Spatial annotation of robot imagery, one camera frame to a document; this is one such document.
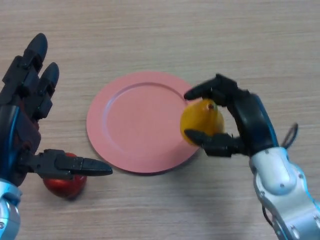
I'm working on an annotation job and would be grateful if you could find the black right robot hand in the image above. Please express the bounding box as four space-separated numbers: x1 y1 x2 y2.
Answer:
183 73 280 158

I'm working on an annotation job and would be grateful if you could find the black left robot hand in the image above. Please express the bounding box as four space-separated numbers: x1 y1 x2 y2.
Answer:
0 32 114 187

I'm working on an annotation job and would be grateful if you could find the yellow pear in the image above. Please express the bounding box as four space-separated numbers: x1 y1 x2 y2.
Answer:
180 98 225 146

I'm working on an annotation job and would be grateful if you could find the pink round plate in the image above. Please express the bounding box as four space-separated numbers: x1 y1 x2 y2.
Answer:
86 71 205 176

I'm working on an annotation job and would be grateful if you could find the red apple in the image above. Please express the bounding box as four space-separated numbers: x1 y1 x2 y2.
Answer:
42 152 88 200

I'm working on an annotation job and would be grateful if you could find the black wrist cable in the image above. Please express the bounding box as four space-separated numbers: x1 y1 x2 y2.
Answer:
281 122 299 150

